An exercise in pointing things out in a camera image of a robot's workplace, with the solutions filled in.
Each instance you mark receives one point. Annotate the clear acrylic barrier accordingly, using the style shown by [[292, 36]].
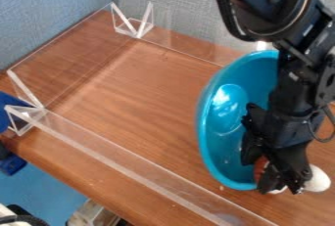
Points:
[[108, 124]]

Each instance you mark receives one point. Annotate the blue plastic bowl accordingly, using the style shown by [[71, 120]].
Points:
[[243, 82]]

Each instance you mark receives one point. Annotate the black white object corner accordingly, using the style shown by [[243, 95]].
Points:
[[14, 216]]

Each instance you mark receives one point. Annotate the grey metal table leg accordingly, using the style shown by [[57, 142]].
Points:
[[93, 214]]

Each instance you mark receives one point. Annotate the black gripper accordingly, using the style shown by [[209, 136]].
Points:
[[278, 135]]

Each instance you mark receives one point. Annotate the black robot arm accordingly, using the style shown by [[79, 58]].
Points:
[[299, 26]]

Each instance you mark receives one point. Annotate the brown white toy mushroom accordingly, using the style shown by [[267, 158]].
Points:
[[318, 184]]

